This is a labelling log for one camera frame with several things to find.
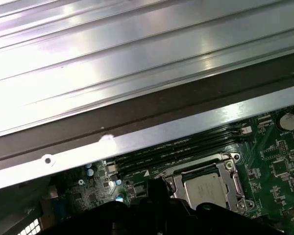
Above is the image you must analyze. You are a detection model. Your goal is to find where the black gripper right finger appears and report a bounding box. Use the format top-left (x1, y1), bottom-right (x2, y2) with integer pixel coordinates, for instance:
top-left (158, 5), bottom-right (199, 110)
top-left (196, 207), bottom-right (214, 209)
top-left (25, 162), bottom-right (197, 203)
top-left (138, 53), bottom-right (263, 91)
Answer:
top-left (159, 177), bottom-right (294, 235)

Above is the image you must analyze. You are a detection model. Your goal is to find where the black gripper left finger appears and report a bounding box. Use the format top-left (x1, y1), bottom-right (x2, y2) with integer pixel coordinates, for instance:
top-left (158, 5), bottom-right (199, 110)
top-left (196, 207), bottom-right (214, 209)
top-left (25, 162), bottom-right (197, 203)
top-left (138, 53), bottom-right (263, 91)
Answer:
top-left (39, 177), bottom-right (160, 235)

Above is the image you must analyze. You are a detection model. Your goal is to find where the silver CPU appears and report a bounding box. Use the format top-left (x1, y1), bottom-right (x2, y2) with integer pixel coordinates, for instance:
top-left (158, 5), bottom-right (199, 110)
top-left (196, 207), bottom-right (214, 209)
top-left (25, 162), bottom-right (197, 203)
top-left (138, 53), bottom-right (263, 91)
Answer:
top-left (183, 174), bottom-right (237, 212)

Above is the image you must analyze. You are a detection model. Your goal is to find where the thin metal locking lever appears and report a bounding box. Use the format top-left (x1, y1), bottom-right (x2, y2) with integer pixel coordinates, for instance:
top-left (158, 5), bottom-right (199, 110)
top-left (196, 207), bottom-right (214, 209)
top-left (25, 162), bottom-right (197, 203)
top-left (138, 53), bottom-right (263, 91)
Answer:
top-left (152, 153), bottom-right (232, 179)

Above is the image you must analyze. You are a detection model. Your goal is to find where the CPU socket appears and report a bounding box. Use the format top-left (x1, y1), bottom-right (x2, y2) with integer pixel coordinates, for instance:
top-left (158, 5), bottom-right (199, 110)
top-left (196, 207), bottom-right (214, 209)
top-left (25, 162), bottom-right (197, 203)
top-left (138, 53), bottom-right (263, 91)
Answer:
top-left (151, 151), bottom-right (252, 216)

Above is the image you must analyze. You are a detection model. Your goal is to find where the black RAM slot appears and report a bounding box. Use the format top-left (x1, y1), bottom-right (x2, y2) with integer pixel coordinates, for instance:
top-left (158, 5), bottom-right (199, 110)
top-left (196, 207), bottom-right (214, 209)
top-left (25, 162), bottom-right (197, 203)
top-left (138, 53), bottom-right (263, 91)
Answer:
top-left (142, 122), bottom-right (245, 152)
top-left (115, 133), bottom-right (252, 169)

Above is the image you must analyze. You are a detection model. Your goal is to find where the blue port connector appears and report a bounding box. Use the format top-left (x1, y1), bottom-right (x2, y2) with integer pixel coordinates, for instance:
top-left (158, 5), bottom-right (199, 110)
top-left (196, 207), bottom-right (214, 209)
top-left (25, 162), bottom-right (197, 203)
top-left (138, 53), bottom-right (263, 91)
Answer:
top-left (51, 197), bottom-right (66, 218)

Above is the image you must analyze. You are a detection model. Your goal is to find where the green motherboard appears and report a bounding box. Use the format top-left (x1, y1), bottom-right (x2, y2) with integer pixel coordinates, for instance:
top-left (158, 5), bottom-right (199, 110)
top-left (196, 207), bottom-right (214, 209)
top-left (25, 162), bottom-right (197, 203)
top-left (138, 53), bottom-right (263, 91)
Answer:
top-left (49, 105), bottom-right (294, 235)

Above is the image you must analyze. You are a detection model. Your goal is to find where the square black chip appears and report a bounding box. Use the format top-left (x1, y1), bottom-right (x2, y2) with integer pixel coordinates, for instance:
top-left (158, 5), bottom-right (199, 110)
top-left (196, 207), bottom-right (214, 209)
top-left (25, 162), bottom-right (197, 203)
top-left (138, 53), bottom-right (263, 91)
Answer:
top-left (271, 160), bottom-right (289, 176)

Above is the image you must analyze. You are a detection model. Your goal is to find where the dark grey PC case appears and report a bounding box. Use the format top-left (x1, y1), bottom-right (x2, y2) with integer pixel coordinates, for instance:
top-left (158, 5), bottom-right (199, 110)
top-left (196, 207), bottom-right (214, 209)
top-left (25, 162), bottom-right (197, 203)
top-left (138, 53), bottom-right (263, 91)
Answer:
top-left (0, 65), bottom-right (294, 235)

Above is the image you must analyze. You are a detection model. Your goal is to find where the silver coin battery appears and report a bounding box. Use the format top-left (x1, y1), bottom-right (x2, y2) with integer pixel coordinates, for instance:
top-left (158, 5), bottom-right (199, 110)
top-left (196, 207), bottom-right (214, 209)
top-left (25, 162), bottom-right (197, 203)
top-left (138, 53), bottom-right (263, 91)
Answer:
top-left (280, 112), bottom-right (294, 131)

